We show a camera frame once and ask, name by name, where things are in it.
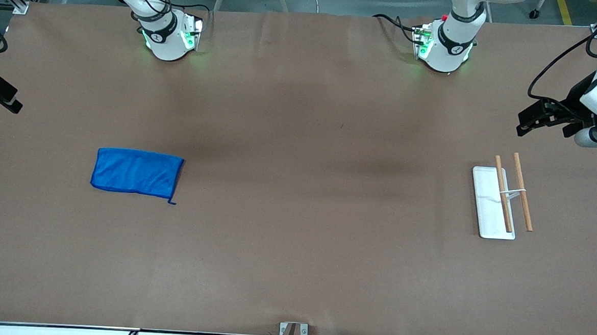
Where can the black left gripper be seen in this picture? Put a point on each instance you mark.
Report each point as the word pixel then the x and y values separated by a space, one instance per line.
pixel 577 98

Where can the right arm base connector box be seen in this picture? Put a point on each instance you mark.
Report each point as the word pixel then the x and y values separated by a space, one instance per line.
pixel 192 31

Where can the black caster wheel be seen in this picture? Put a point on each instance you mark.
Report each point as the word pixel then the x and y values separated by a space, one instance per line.
pixel 533 14

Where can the white rack with wooden rods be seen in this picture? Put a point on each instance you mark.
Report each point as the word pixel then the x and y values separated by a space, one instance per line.
pixel 488 208

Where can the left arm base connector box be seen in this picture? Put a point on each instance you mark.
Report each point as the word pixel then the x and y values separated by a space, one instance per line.
pixel 422 41

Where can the blue microfibre towel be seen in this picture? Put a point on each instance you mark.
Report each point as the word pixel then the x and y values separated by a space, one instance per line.
pixel 135 171

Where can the brown table cover sheet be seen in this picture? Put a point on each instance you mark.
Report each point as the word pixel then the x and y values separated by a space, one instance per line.
pixel 296 213

